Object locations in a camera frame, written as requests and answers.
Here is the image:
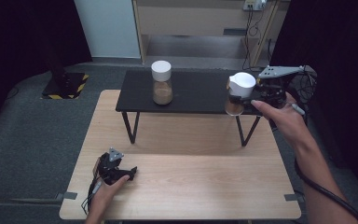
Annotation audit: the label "white panel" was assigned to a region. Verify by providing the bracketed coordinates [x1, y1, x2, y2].
[74, 0, 142, 60]

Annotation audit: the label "grey tape piece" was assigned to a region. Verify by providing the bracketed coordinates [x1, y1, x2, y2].
[283, 193, 303, 203]
[55, 191, 78, 201]

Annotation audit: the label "black curtain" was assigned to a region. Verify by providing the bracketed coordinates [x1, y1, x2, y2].
[269, 0, 358, 203]
[0, 0, 93, 136]

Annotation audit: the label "bundle of black cables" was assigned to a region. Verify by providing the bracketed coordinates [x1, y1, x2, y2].
[292, 64, 318, 105]

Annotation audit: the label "black stand with striped base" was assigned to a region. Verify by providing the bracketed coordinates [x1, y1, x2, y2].
[40, 46, 90, 101]

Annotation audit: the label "black metal shelf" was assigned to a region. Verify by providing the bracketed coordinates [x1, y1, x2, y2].
[115, 69, 268, 147]

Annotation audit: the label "spice jar with round white lid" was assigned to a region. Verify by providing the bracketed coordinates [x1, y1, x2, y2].
[150, 60, 174, 105]

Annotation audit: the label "person's left hand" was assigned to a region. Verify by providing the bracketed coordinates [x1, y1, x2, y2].
[88, 175, 131, 216]

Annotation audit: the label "white power strip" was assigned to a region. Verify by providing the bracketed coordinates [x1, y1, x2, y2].
[242, 0, 267, 12]

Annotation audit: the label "spice jar with spouted white lid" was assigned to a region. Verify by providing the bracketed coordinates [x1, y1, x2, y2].
[224, 72, 257, 117]

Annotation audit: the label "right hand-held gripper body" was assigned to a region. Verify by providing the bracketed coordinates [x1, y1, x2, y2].
[255, 64, 305, 109]

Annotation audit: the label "right hand-held gripper cable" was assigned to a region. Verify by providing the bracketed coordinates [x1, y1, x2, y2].
[291, 103, 358, 224]

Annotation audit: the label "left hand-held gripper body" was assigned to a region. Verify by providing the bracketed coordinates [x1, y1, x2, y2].
[96, 147, 131, 185]

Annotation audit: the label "black cables hanging from power strip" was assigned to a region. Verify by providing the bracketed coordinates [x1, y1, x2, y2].
[241, 8, 276, 72]

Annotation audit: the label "person's right hand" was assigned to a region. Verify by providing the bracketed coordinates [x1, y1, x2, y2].
[251, 91, 310, 148]

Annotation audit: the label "wooden cabinet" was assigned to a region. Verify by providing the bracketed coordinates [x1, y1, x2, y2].
[132, 0, 288, 68]

